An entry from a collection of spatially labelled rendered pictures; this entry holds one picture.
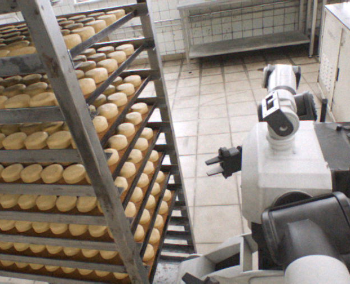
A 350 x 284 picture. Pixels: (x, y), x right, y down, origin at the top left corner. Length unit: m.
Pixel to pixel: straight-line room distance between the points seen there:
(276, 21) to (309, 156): 4.29
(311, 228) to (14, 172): 0.64
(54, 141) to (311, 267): 0.50
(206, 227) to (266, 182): 1.28
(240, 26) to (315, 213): 4.41
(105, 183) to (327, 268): 0.38
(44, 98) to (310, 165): 0.54
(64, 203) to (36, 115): 0.27
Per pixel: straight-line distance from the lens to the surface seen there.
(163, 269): 1.57
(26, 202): 0.84
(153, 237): 0.97
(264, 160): 0.68
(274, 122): 0.63
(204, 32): 4.84
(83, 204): 0.74
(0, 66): 0.57
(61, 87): 0.48
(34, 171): 0.76
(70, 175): 0.69
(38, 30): 0.46
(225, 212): 1.97
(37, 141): 0.68
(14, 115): 0.61
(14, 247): 1.06
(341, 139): 0.77
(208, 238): 1.84
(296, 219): 0.56
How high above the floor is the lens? 1.43
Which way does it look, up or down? 32 degrees down
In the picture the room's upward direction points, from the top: 11 degrees counter-clockwise
